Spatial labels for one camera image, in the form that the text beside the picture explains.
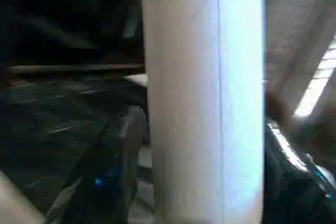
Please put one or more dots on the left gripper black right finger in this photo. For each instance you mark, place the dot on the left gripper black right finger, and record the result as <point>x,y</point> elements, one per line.
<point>294,195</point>

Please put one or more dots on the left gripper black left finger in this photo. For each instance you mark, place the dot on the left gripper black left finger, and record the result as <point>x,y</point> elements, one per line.
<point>105,182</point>

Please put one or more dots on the white plastic table leg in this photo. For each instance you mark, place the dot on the white plastic table leg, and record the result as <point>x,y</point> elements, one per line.
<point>197,103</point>

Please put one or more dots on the black cloth mat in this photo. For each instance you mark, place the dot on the black cloth mat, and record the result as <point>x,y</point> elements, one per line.
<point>39,129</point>

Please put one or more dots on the white flat board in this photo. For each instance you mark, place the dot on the white flat board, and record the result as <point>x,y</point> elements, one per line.
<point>139,79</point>

